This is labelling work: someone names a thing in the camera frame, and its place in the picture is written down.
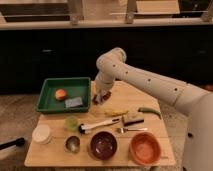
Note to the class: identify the orange bowl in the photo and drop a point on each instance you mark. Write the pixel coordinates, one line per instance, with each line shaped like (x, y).
(145, 149)

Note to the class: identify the silver fork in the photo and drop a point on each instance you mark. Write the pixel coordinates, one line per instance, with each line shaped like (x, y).
(123, 130)

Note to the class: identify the black handle object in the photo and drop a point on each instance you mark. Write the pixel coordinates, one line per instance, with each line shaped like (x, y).
(18, 142)

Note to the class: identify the dark red grape bunch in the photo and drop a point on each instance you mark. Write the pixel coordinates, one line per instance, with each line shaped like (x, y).
(105, 97)

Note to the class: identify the small metal cup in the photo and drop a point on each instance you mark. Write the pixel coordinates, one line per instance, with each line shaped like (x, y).
(72, 144)

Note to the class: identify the green chili pepper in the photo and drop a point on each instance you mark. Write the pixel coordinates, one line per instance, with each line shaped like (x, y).
(150, 110)

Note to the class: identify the green plastic cup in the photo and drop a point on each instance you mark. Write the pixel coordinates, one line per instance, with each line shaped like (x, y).
(71, 123)

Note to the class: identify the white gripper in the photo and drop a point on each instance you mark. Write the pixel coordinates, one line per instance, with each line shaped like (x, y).
(104, 83)

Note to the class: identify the wooden block with black handle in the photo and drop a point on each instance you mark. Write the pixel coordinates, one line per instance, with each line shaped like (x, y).
(130, 119)

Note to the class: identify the green plastic tray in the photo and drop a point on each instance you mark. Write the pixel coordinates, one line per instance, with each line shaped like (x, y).
(74, 87)

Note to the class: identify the dark purple bowl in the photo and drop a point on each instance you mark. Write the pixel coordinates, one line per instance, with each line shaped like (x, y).
(103, 145)

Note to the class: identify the orange peach fruit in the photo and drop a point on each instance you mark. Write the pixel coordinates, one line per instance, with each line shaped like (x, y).
(60, 94)

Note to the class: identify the yellow banana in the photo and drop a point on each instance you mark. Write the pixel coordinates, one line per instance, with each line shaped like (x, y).
(112, 113)

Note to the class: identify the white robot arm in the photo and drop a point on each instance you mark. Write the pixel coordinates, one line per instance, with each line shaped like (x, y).
(190, 100)

